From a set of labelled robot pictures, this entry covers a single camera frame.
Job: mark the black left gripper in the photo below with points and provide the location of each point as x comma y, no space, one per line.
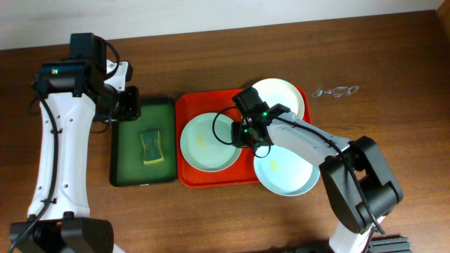
131,103

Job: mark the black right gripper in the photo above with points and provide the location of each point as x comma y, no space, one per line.
238,135

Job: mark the yellow green sponge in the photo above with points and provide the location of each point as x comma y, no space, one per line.
152,148

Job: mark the light blue plate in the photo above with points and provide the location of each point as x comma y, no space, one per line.
283,172

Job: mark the light green plate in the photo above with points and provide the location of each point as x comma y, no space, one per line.
200,147

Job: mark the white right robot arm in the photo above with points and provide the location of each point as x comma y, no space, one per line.
361,188

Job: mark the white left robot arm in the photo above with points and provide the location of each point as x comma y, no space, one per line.
72,95

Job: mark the dark green tray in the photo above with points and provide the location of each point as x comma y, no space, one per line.
127,167

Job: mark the red plastic tray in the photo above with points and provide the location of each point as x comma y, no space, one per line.
191,105

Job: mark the cream white plate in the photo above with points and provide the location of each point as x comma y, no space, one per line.
278,91

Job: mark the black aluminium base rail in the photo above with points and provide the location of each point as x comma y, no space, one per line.
397,244

